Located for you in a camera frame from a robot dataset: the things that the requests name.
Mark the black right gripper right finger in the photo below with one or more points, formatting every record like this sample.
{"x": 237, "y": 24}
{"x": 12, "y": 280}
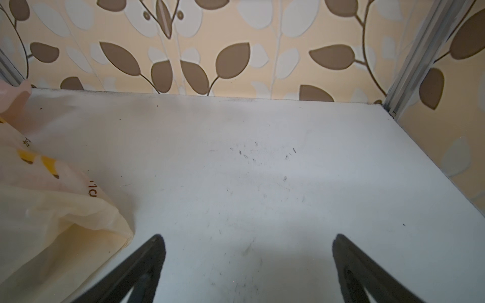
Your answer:
{"x": 360, "y": 277}

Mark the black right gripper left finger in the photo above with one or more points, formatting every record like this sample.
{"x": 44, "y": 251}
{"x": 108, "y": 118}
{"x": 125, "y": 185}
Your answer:
{"x": 137, "y": 277}

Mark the banana print plastic bag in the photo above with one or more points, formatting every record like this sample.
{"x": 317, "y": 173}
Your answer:
{"x": 57, "y": 226}

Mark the pink fruit plate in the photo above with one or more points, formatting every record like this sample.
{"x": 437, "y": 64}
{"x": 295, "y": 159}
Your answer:
{"x": 13, "y": 99}

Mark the aluminium frame rail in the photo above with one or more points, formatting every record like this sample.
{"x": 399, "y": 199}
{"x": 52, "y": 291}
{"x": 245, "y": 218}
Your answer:
{"x": 443, "y": 18}

